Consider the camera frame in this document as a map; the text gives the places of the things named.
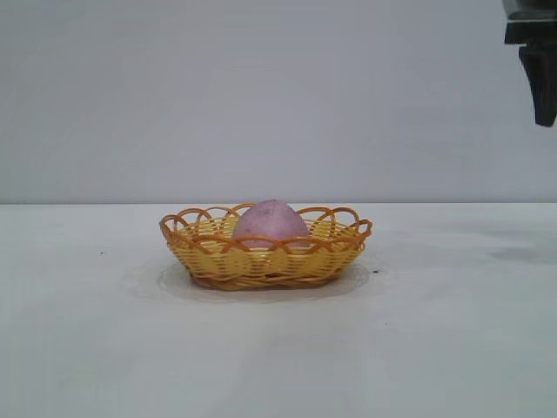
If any pink peach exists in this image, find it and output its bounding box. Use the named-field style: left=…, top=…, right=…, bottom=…
left=232, top=199, right=311, bottom=256

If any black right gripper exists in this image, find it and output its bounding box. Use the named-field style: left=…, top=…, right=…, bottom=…
left=502, top=0, right=557, bottom=128

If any yellow woven plastic basket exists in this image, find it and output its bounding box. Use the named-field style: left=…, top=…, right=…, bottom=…
left=158, top=200, right=374, bottom=292

